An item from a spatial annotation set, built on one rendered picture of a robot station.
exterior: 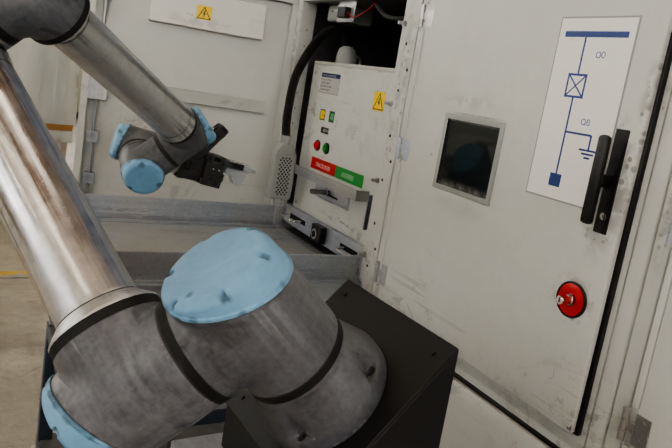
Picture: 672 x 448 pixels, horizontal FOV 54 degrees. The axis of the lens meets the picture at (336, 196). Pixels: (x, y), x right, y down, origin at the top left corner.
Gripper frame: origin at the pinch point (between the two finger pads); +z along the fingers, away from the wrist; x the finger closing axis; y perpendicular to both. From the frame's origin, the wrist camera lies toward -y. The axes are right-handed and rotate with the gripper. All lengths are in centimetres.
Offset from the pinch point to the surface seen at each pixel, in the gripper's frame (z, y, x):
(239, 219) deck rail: 13.0, 19.2, -27.5
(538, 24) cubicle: 12, -45, 75
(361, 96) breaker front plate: 21.4, -27.8, 7.6
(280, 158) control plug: 16.0, -3.8, -18.5
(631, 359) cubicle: 22, 4, 106
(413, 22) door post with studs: 14, -46, 33
